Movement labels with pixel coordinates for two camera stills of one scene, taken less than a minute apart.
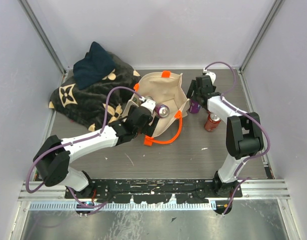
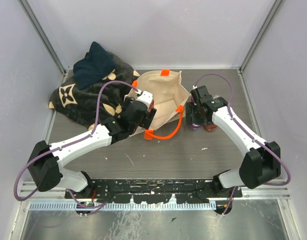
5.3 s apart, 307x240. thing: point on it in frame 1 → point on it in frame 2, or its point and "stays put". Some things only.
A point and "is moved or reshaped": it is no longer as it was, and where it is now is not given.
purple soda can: (161, 110) → (195, 126)
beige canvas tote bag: (167, 89) is moved or reshaped
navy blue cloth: (94, 65) stays put
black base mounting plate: (152, 191) stays put
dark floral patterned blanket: (85, 107) stays put
